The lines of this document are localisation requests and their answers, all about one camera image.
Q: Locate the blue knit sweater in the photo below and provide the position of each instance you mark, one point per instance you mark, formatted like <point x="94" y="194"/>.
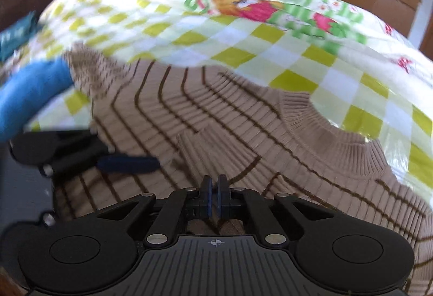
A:
<point x="30" y="96"/>

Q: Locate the teal cloth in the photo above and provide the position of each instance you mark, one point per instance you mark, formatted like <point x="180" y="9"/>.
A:
<point x="17" y="34"/>

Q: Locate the checked printed blanket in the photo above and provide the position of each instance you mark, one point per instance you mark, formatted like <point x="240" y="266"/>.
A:
<point x="203" y="35"/>

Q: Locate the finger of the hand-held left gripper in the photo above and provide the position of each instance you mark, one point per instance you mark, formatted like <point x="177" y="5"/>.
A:
<point x="128" y="164"/>
<point x="49" y="219"/>

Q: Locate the tan striped knit sweater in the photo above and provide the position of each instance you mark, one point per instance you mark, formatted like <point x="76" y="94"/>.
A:
<point x="236" y="120"/>

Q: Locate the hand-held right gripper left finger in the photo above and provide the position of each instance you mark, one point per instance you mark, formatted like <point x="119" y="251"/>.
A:
<point x="209" y="196"/>

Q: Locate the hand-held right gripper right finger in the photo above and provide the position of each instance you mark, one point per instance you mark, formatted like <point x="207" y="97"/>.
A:
<point x="221" y="196"/>

